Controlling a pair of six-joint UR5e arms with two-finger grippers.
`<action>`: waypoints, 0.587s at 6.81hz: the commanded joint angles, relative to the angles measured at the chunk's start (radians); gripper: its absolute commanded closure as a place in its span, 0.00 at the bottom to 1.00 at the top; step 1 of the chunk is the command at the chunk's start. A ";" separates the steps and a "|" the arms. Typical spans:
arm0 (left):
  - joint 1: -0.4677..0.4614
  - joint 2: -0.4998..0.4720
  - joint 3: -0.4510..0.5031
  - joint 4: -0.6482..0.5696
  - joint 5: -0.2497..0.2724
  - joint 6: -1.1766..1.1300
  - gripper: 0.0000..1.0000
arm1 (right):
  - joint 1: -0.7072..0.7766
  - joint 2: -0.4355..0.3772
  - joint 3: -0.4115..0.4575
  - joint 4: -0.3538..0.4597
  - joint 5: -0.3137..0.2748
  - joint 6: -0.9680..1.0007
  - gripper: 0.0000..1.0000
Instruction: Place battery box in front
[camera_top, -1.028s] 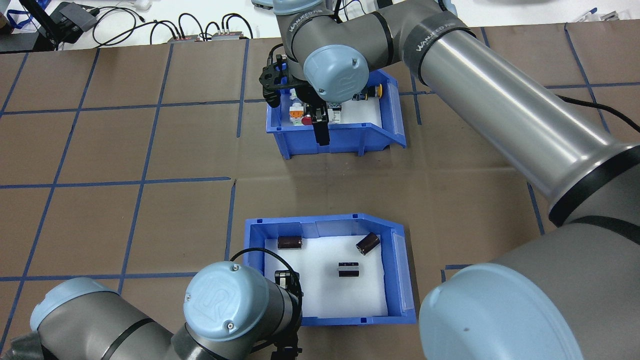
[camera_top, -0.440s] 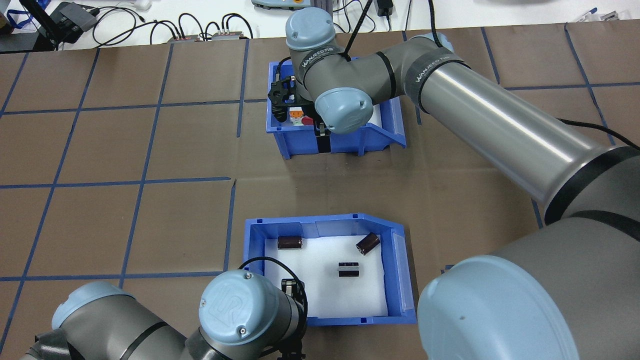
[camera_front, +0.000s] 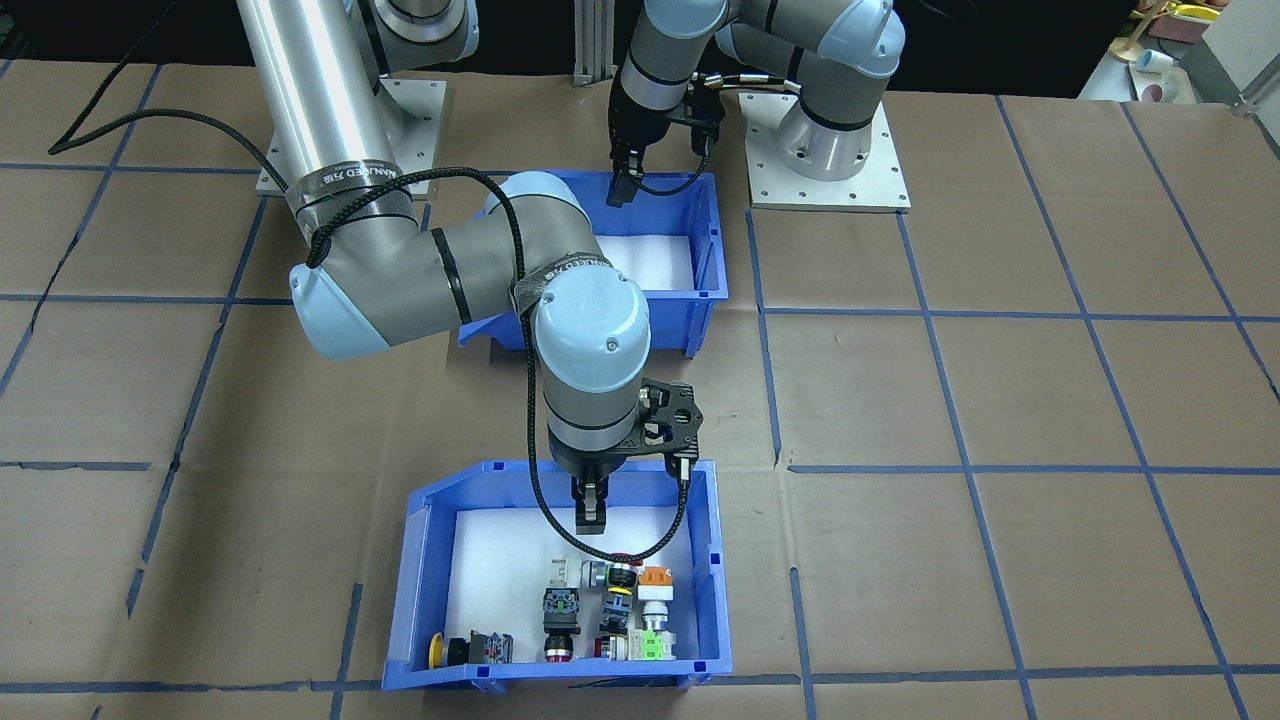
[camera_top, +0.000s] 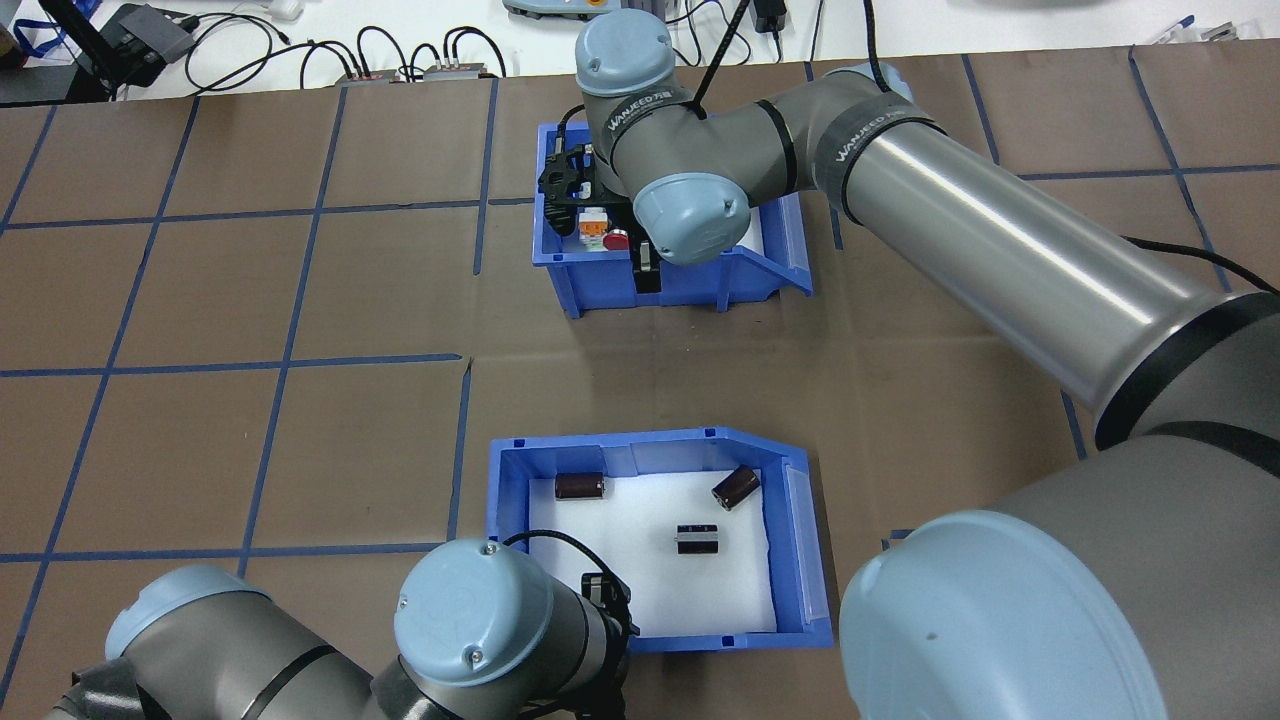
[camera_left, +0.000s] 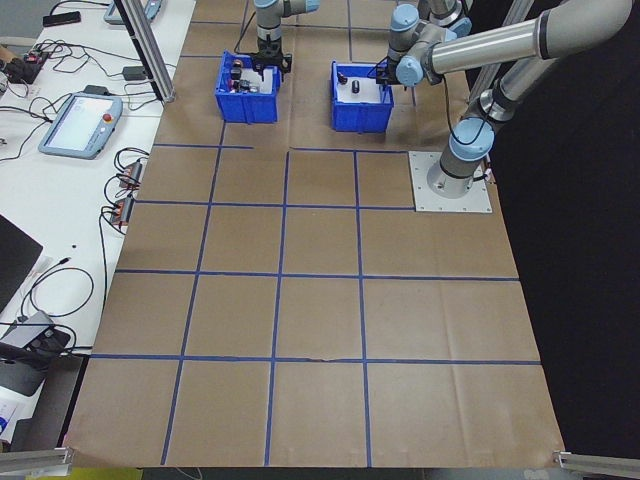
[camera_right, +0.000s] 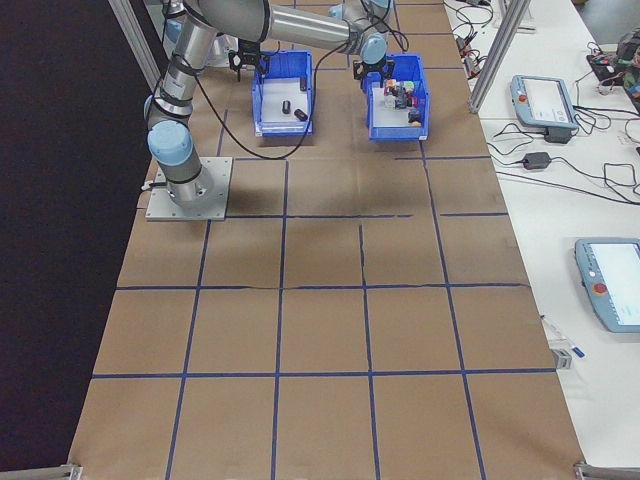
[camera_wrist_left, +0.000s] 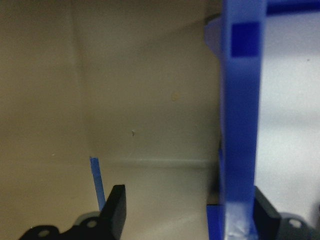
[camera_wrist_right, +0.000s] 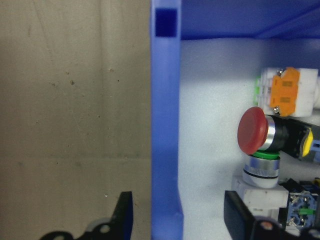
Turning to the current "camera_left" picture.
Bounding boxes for flat black device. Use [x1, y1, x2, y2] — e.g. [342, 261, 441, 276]
[42, 11, 82, 28]

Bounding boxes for grey USB dock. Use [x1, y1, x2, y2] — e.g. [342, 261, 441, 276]
[0, 310, 54, 350]

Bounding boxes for orange black USB hub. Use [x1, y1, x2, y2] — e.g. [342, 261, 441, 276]
[109, 196, 136, 230]
[118, 158, 147, 189]

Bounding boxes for blue plastic storage bin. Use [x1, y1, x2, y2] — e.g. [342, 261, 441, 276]
[329, 60, 396, 135]

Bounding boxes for aluminium profile rail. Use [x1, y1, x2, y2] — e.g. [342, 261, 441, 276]
[0, 446, 76, 477]
[552, 449, 640, 477]

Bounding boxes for white bin liner sheet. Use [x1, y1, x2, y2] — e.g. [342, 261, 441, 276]
[335, 63, 390, 104]

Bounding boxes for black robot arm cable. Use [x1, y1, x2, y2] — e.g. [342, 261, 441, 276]
[439, 72, 494, 146]

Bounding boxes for black looped cable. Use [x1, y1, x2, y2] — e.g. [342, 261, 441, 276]
[17, 255, 96, 321]

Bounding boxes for white side table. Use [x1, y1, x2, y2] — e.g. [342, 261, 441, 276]
[0, 0, 197, 361]

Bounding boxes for black laptop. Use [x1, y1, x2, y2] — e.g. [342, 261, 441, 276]
[0, 213, 45, 314]

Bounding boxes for blue grey teach pendant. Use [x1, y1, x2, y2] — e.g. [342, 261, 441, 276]
[38, 91, 124, 161]
[103, 0, 165, 25]

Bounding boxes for white printed box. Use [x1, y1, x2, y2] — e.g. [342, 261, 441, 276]
[0, 387, 36, 444]

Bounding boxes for small parts in left bin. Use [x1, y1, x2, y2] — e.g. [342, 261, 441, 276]
[219, 67, 279, 96]

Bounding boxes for white square base plate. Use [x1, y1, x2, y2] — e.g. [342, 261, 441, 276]
[408, 151, 494, 214]

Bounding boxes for black hub cable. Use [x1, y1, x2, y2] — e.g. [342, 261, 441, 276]
[53, 203, 119, 357]

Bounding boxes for blue battery storage bin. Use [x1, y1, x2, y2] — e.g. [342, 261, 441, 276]
[214, 49, 281, 125]

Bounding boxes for small black box device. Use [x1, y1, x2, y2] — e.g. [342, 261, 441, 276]
[29, 327, 71, 355]

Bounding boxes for dark cluttered device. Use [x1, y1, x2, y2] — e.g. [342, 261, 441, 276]
[5, 58, 41, 85]

